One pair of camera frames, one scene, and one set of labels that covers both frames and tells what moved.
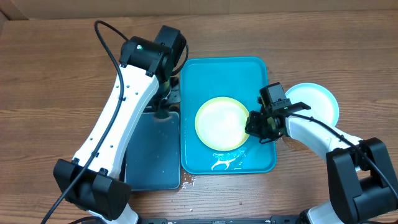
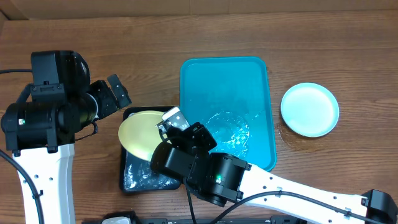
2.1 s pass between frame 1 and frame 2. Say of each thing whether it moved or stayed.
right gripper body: moved
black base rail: stayed
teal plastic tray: stayed
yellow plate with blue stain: moved
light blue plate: stayed
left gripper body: moved
